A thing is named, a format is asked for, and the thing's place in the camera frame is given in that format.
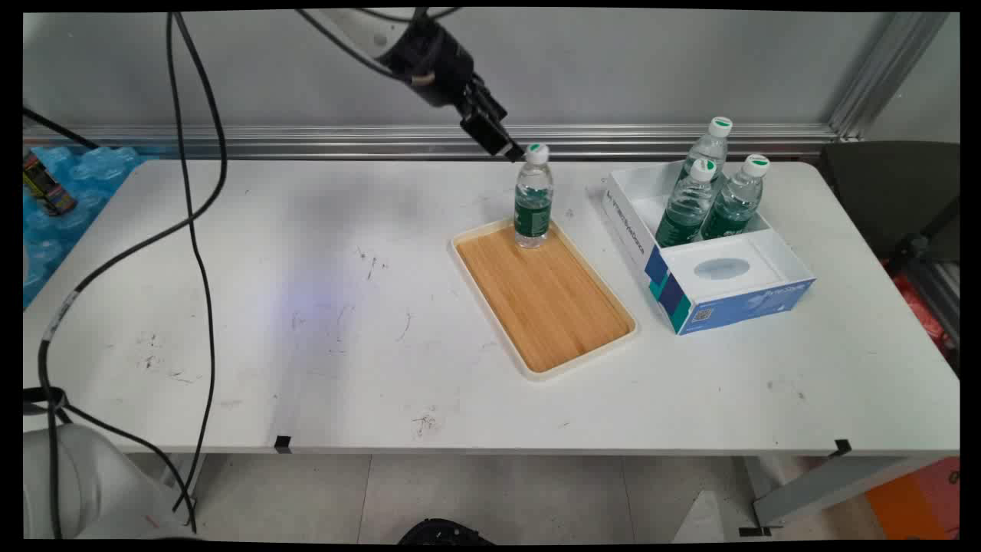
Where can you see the black tape marker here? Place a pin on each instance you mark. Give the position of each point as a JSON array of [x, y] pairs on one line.
[[843, 448], [283, 444]]

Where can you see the wooden tray with cream rim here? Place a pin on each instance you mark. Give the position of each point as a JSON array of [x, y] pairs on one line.
[[544, 299]]

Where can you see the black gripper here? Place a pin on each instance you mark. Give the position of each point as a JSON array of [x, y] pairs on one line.
[[433, 61]]

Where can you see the white and blue cardboard box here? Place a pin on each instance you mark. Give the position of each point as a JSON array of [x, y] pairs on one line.
[[728, 295]]

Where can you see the dark printed can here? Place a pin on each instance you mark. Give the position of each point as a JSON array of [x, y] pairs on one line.
[[47, 188]]

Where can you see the grey metal frame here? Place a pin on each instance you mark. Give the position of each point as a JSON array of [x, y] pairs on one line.
[[939, 295]]

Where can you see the diagonal aluminium profile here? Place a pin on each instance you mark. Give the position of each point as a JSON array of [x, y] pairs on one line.
[[881, 80]]

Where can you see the blue wrapped water bottle pack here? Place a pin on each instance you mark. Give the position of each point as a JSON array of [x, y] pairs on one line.
[[92, 180]]

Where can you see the horizontal aluminium rail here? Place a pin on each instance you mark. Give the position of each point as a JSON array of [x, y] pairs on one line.
[[306, 142]]

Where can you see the white table leg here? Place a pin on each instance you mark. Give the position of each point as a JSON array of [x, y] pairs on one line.
[[828, 487]]

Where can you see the green label water bottle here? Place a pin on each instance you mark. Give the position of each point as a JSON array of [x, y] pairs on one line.
[[684, 211], [533, 203], [709, 146], [734, 203]]

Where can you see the orange box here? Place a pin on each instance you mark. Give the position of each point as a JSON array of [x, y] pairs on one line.
[[916, 502]]

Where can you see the red bag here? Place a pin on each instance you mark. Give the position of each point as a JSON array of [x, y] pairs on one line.
[[920, 310]]

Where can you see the black round object on floor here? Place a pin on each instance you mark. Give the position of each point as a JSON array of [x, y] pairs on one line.
[[444, 533]]

